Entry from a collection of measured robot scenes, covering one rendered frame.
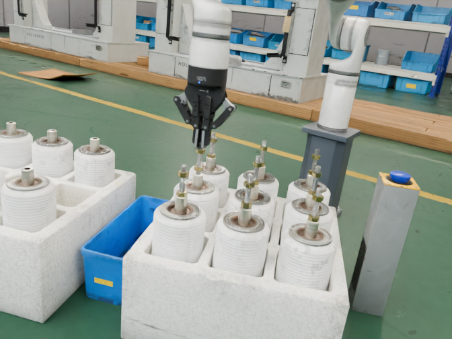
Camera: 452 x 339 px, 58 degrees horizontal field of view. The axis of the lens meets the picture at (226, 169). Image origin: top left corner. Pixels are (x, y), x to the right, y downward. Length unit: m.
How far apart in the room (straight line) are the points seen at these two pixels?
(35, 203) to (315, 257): 0.51
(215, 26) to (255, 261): 0.42
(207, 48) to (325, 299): 0.47
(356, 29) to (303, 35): 1.75
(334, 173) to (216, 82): 0.65
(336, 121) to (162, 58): 2.51
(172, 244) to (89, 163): 0.37
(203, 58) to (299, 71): 2.28
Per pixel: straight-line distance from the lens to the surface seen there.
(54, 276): 0.88
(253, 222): 0.74
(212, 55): 0.75
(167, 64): 3.57
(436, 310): 1.13
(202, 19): 0.76
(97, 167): 1.01
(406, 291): 1.15
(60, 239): 0.86
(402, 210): 0.90
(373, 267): 0.96
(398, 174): 0.90
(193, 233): 0.73
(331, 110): 1.28
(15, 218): 0.85
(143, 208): 1.13
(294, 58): 3.02
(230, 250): 0.71
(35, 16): 5.26
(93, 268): 0.90
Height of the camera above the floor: 0.59
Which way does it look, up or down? 20 degrees down
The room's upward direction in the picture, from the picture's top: 7 degrees clockwise
